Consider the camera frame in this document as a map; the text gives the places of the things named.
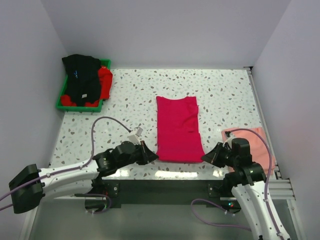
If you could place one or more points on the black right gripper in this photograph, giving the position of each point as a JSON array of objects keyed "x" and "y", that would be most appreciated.
[{"x": 212, "y": 156}]

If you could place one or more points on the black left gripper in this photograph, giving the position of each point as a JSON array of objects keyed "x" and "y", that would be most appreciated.
[{"x": 147, "y": 155}]

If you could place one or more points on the magenta t shirt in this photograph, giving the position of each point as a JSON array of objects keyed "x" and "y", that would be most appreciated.
[{"x": 178, "y": 135}]

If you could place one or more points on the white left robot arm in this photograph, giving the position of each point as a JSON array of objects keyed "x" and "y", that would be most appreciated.
[{"x": 32, "y": 184}]

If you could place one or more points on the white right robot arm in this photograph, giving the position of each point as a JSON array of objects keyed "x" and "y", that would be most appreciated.
[{"x": 249, "y": 185}]

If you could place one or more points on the folded peach t shirt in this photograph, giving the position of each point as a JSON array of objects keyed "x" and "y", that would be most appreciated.
[{"x": 258, "y": 149}]

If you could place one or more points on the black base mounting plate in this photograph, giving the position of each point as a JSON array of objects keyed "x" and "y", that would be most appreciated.
[{"x": 163, "y": 192}]

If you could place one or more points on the green plastic bin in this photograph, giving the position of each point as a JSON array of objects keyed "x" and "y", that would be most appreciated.
[{"x": 104, "y": 62}]

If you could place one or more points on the red t shirt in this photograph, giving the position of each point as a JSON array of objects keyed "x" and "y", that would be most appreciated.
[{"x": 105, "y": 79}]

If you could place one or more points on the black t shirt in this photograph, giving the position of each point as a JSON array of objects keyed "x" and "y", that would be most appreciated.
[{"x": 83, "y": 84}]

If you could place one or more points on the aluminium table frame rail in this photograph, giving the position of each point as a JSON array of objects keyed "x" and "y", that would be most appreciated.
[{"x": 285, "y": 190}]

